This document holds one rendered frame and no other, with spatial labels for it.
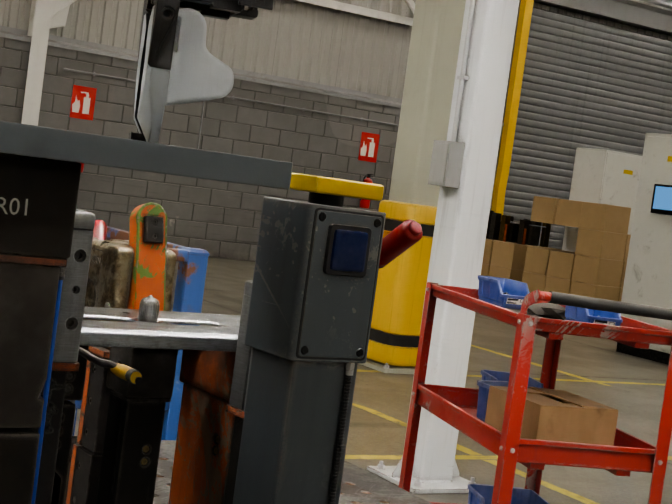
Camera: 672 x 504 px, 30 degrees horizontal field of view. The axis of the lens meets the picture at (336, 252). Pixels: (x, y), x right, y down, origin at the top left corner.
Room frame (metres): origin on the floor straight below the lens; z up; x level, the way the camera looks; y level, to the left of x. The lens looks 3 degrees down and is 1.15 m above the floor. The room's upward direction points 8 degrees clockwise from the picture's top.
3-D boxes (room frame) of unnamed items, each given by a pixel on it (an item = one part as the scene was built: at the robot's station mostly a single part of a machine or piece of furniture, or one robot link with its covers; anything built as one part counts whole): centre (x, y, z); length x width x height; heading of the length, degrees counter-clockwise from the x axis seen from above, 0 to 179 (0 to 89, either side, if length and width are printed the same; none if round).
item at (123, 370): (0.94, 0.16, 1.00); 0.12 x 0.01 x 0.01; 35
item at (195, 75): (0.83, 0.11, 1.21); 0.06 x 0.03 x 0.09; 105
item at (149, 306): (1.22, 0.17, 1.00); 0.02 x 0.02 x 0.04
